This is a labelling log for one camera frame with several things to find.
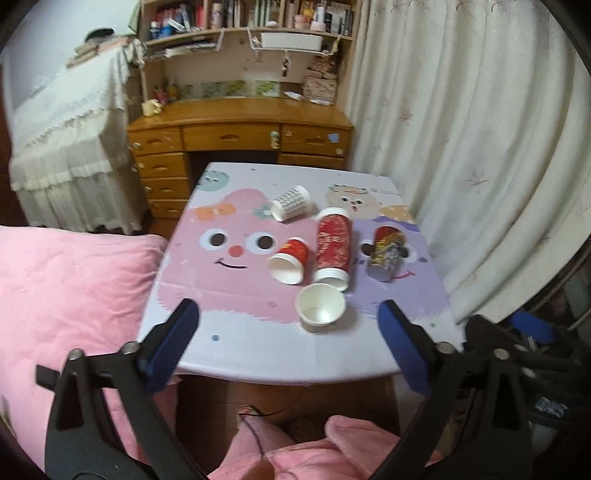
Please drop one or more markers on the white hanging basket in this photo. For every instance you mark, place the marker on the white hanging basket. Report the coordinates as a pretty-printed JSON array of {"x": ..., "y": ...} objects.
[{"x": 291, "y": 41}]

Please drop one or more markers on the row of shelf books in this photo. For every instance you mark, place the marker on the row of shelf books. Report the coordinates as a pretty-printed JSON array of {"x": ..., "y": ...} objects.
[{"x": 258, "y": 11}]

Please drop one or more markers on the pink pot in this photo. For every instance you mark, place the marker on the pink pot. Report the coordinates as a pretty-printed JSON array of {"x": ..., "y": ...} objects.
[{"x": 301, "y": 21}]

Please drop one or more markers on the stack of books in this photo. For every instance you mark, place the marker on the stack of books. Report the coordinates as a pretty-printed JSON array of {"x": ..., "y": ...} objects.
[{"x": 99, "y": 48}]

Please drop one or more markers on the pink blanket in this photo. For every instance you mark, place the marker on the pink blanket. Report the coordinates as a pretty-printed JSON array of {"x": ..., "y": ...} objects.
[{"x": 69, "y": 295}]

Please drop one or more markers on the white flowered curtain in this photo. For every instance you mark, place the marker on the white flowered curtain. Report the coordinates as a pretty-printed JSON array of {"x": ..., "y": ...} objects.
[{"x": 461, "y": 138}]

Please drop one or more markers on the green drawer ornament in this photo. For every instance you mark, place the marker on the green drawer ornament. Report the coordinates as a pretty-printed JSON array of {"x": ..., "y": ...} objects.
[{"x": 275, "y": 139}]

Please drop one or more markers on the small cream figurine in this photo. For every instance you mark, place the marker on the small cream figurine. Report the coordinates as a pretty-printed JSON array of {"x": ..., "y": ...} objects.
[{"x": 151, "y": 107}]

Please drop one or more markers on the tall red patterned cup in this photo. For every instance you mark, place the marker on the tall red patterned cup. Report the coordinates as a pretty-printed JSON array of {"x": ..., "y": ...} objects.
[{"x": 333, "y": 247}]

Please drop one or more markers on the white dotted pattern cup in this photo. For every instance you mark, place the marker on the white dotted pattern cup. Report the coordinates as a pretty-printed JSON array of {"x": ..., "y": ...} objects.
[{"x": 291, "y": 203}]

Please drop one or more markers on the small red cup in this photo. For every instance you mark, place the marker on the small red cup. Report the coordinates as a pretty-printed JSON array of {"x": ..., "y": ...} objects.
[{"x": 290, "y": 264}]

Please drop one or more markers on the pile of papers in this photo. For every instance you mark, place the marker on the pile of papers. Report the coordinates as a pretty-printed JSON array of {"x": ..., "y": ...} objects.
[{"x": 182, "y": 48}]

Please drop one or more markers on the red gold black printed cup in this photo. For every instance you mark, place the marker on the red gold black printed cup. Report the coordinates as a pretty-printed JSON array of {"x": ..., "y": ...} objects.
[{"x": 387, "y": 253}]

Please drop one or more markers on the wooden desk with drawers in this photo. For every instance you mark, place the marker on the wooden desk with drawers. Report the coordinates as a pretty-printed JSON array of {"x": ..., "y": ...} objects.
[{"x": 240, "y": 120}]

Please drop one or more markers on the cartoon printed table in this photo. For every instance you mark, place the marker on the cartoon printed table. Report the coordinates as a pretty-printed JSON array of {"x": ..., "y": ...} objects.
[{"x": 240, "y": 286}]

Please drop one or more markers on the decorated wooden box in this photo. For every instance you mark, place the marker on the decorated wooden box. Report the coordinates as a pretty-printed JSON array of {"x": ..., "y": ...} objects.
[{"x": 319, "y": 90}]

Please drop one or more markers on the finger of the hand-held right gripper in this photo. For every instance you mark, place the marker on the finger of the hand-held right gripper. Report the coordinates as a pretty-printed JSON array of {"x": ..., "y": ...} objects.
[
  {"x": 485, "y": 333},
  {"x": 535, "y": 328}
]

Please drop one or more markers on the person's pink trouser legs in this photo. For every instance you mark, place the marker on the person's pink trouser legs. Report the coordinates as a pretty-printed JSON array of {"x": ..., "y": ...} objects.
[{"x": 332, "y": 454}]

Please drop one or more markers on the wooden bookshelf hutch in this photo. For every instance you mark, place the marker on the wooden bookshelf hutch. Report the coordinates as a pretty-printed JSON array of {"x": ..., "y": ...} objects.
[{"x": 240, "y": 64}]

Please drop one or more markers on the black hat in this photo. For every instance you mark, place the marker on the black hat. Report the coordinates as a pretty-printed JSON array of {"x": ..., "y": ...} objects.
[{"x": 100, "y": 33}]

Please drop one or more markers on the blue bottles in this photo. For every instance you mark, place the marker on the blue bottles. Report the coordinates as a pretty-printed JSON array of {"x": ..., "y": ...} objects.
[{"x": 161, "y": 30}]

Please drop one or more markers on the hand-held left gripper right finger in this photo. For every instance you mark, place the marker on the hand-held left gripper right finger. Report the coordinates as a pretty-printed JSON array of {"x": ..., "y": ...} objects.
[{"x": 402, "y": 347}]

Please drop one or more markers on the green picture strip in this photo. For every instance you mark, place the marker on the green picture strip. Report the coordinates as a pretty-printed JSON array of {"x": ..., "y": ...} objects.
[{"x": 226, "y": 88}]

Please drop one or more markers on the hanging keys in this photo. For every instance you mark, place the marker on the hanging keys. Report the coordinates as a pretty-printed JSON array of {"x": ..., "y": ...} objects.
[{"x": 285, "y": 65}]

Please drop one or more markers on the white lace covered furniture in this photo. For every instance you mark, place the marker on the white lace covered furniture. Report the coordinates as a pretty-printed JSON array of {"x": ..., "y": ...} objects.
[{"x": 69, "y": 138}]

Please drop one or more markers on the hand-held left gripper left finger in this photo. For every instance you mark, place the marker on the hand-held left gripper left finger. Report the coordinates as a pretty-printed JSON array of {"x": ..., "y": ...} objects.
[{"x": 171, "y": 344}]

